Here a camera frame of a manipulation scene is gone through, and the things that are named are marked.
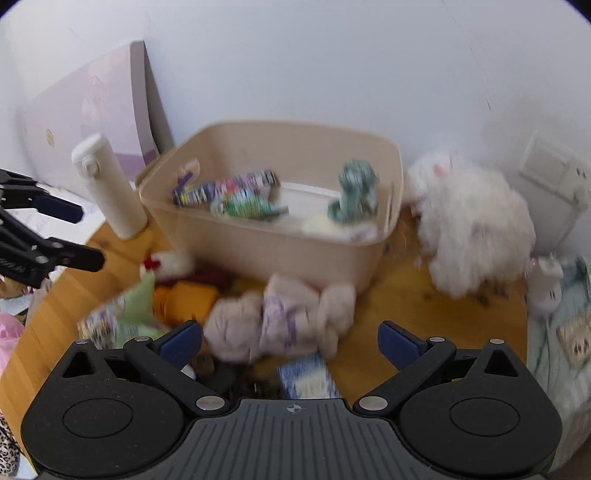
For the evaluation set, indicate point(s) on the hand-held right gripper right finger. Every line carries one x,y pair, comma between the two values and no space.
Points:
397,346

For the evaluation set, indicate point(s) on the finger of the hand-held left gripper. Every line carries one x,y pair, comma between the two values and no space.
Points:
60,208
69,258

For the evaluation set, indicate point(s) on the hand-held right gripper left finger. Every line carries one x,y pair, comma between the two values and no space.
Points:
182,342

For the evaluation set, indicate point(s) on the orange foam block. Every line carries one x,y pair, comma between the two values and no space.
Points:
187,300

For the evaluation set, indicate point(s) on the red and white plush toy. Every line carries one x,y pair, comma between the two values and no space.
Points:
168,264

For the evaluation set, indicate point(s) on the blue cartoon tissue pack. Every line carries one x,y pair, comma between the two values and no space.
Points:
307,378

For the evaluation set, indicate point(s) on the beige plastic storage bin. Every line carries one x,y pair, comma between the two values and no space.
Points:
258,249

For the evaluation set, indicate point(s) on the grey cloth bundle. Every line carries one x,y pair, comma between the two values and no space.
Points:
231,327

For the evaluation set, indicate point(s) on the white insulated bottle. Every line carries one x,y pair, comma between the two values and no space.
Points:
115,194

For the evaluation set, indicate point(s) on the light green printed packet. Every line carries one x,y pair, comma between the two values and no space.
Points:
129,309

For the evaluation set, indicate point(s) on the pink cloth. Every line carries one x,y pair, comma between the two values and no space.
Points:
9,341

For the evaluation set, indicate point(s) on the pale purple flat box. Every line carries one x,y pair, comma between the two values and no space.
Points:
92,106

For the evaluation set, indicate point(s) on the purple printed white packet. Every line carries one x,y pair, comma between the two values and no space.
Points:
288,318

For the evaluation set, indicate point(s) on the white fluffy plush toy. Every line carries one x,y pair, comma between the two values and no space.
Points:
471,221

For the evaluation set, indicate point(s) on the green snack packet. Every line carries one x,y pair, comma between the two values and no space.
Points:
247,207

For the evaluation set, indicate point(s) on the green dinosaur toy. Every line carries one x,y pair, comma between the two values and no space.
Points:
353,191

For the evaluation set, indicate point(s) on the striped colourful snack packet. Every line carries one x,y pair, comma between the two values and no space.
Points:
231,187

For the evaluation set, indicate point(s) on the printed blanket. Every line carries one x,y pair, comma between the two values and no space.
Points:
568,369

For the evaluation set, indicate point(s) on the white wall socket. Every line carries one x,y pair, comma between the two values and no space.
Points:
551,166

